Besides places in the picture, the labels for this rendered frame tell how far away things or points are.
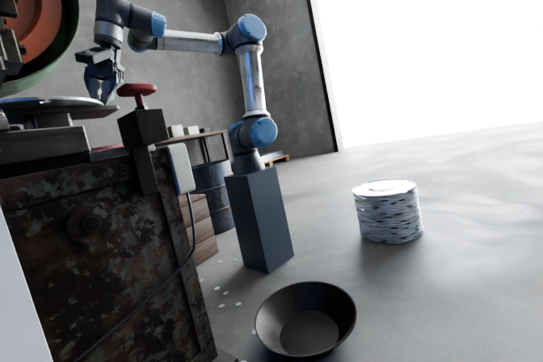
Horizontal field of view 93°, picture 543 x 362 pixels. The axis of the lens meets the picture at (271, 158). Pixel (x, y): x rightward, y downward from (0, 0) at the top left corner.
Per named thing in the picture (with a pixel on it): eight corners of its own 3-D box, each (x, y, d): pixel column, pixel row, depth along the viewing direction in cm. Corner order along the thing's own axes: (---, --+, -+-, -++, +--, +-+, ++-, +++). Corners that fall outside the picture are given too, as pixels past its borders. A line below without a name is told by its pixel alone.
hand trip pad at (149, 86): (153, 122, 61) (145, 90, 60) (166, 116, 57) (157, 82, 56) (122, 125, 55) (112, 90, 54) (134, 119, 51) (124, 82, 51)
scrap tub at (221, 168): (219, 215, 225) (207, 162, 220) (254, 216, 198) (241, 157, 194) (177, 236, 192) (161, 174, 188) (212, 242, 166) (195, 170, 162)
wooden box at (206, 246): (181, 245, 170) (168, 195, 167) (219, 251, 147) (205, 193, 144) (118, 279, 139) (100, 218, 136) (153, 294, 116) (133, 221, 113)
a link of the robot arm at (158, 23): (159, 27, 94) (125, 14, 88) (168, 11, 85) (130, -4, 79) (158, 47, 94) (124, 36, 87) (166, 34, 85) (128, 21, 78)
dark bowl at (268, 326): (293, 291, 97) (290, 274, 97) (374, 313, 78) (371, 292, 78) (238, 354, 74) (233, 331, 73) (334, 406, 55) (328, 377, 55)
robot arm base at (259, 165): (251, 168, 132) (246, 149, 131) (271, 166, 121) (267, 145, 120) (227, 175, 121) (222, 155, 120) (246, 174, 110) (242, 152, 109)
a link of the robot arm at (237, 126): (249, 149, 128) (242, 122, 127) (264, 147, 118) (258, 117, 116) (227, 154, 121) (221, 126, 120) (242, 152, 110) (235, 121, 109)
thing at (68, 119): (113, 152, 87) (103, 112, 86) (131, 147, 78) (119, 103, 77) (10, 170, 67) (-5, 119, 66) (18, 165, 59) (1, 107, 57)
